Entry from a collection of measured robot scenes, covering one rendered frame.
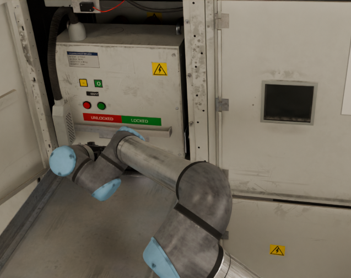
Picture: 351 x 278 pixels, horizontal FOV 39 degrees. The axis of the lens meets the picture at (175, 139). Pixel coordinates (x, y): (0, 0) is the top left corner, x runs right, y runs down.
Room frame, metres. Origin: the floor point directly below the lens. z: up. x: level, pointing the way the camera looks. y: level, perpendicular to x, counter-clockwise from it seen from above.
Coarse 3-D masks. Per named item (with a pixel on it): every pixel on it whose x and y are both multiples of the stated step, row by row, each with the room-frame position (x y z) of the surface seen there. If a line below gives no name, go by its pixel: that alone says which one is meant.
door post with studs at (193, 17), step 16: (192, 0) 1.57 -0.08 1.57; (192, 16) 1.57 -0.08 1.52; (192, 32) 1.57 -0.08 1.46; (192, 48) 1.57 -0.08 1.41; (192, 64) 1.57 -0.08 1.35; (192, 80) 1.58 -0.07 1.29; (192, 96) 1.58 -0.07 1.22; (192, 112) 1.58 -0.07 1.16; (192, 128) 1.58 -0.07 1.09; (192, 144) 1.58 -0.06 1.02; (192, 160) 1.58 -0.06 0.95
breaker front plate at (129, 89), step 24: (72, 48) 1.73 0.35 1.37; (96, 48) 1.71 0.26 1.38; (120, 48) 1.68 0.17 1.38; (144, 48) 1.66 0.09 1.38; (168, 48) 1.64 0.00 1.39; (72, 72) 1.74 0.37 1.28; (96, 72) 1.71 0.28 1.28; (120, 72) 1.69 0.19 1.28; (144, 72) 1.66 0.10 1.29; (168, 72) 1.64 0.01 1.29; (72, 96) 1.74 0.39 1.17; (96, 96) 1.72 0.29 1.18; (120, 96) 1.69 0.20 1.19; (144, 96) 1.67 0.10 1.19; (168, 96) 1.64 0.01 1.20; (168, 120) 1.64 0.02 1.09; (72, 144) 1.75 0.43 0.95; (96, 144) 1.72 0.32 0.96; (168, 144) 1.65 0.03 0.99
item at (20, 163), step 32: (0, 0) 1.70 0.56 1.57; (0, 32) 1.71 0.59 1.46; (0, 64) 1.68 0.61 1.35; (0, 96) 1.65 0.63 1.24; (32, 96) 1.73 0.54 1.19; (0, 128) 1.62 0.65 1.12; (32, 128) 1.73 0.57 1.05; (0, 160) 1.59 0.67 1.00; (32, 160) 1.70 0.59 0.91; (0, 192) 1.56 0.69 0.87
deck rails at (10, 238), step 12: (48, 180) 1.61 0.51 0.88; (60, 180) 1.64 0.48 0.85; (36, 192) 1.51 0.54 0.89; (48, 192) 1.56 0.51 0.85; (24, 204) 1.42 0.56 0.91; (36, 204) 1.49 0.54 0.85; (24, 216) 1.41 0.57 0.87; (36, 216) 1.42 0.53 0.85; (12, 228) 1.33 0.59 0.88; (24, 228) 1.36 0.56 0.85; (0, 240) 1.25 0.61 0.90; (12, 240) 1.30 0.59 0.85; (0, 252) 1.24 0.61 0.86; (12, 252) 1.24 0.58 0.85; (0, 264) 1.19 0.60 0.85; (156, 276) 1.07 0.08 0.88
